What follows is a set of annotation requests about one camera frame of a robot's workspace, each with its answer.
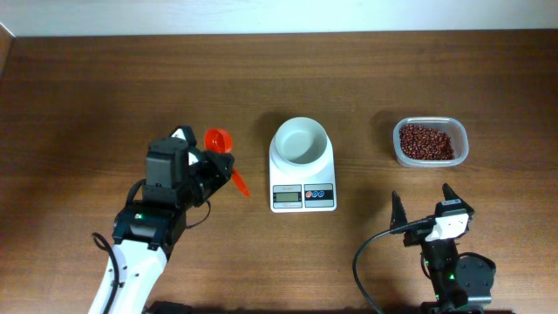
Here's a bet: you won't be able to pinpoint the red adzuki beans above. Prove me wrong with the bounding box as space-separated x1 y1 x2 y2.
398 124 454 160

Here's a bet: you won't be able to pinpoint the white round bowl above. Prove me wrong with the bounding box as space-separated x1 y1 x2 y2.
272 117 328 165

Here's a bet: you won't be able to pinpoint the clear plastic food container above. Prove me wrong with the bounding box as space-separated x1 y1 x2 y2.
392 117 469 167

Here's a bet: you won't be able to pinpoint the orange plastic measuring scoop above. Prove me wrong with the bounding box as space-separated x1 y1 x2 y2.
204 128 251 197

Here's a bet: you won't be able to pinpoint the white digital kitchen scale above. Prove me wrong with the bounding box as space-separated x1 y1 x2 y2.
269 136 337 213

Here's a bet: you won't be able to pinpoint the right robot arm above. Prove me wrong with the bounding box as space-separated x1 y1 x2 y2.
390 183 496 313

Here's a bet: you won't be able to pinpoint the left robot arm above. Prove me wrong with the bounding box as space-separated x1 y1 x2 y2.
90 137 235 313

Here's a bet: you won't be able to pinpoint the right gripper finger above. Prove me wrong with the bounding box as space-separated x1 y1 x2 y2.
390 191 408 234
442 183 473 214

